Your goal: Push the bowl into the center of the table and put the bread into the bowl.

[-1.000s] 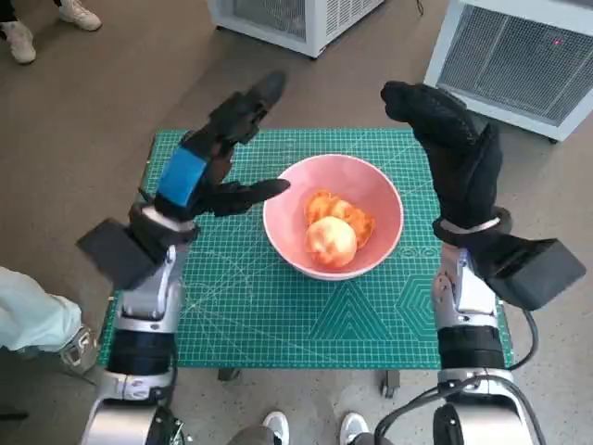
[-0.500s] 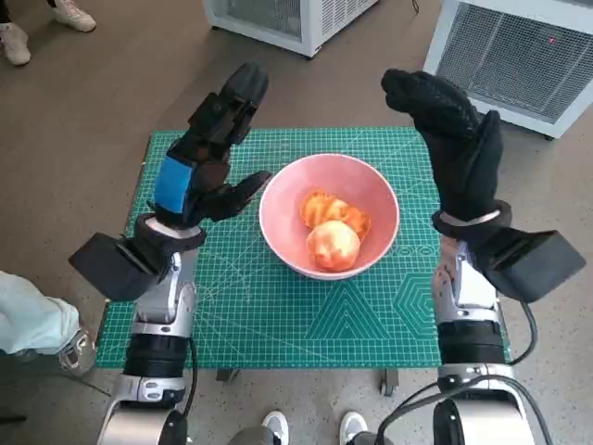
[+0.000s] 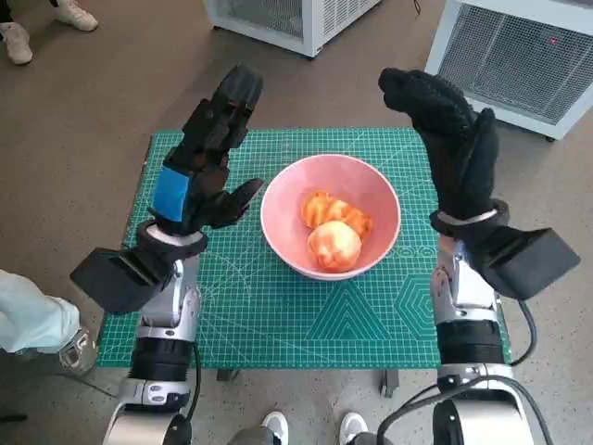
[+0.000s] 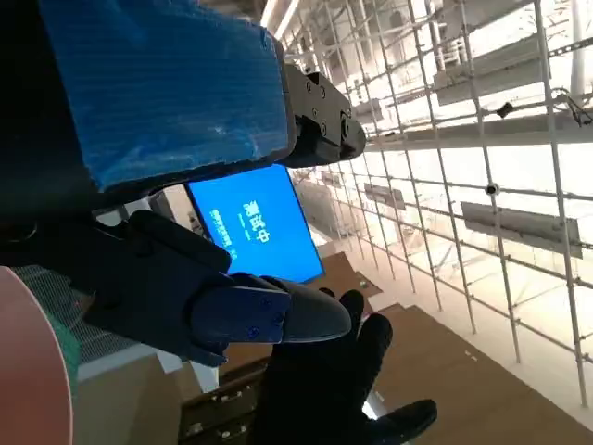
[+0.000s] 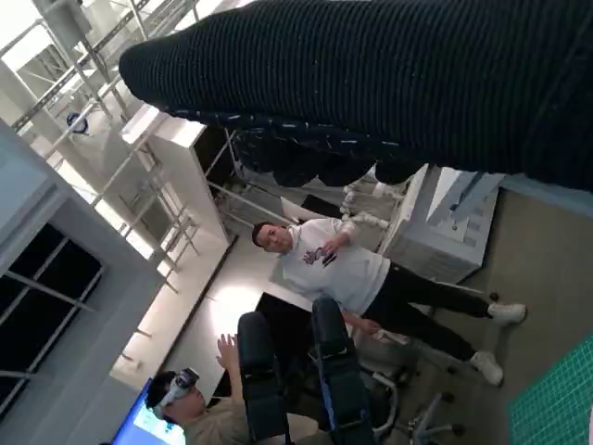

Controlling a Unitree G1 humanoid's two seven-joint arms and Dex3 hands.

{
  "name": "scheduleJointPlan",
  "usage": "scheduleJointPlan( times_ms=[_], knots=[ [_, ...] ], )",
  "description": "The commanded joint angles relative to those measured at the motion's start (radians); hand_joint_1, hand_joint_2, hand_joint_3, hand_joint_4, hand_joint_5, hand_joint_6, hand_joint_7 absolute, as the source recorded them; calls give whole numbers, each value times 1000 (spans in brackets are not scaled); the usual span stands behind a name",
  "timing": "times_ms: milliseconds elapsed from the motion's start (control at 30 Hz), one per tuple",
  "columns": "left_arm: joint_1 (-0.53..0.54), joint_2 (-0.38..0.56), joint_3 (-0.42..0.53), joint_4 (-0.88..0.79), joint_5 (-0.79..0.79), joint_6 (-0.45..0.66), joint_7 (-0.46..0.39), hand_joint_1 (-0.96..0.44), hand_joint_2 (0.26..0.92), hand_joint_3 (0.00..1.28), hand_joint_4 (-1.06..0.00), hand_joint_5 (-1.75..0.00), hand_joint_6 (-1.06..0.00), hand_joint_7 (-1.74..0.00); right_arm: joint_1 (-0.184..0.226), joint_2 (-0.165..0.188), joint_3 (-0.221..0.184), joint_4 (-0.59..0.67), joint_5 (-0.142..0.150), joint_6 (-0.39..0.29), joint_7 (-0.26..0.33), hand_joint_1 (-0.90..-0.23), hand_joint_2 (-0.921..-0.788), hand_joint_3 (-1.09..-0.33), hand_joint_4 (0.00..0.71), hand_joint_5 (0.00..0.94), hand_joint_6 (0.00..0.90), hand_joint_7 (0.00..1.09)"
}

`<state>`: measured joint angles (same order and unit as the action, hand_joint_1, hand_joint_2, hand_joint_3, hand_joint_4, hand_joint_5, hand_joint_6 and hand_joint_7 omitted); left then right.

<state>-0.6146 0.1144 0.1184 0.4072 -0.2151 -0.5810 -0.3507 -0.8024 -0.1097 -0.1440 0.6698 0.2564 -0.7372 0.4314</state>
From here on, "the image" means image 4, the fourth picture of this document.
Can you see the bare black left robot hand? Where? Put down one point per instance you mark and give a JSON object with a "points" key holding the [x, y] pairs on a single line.
{"points": [[162, 92]]}

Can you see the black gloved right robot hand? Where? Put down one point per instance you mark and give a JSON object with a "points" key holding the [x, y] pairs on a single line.
{"points": [[315, 394]]}

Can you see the pink bowl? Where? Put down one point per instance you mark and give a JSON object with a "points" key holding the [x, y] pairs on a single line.
{"points": [[28, 361]]}

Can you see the monitor with blue screen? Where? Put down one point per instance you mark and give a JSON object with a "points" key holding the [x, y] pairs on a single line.
{"points": [[264, 222]]}

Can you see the green cutting mat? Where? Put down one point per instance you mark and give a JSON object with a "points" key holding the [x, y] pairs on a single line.
{"points": [[70, 347]]}

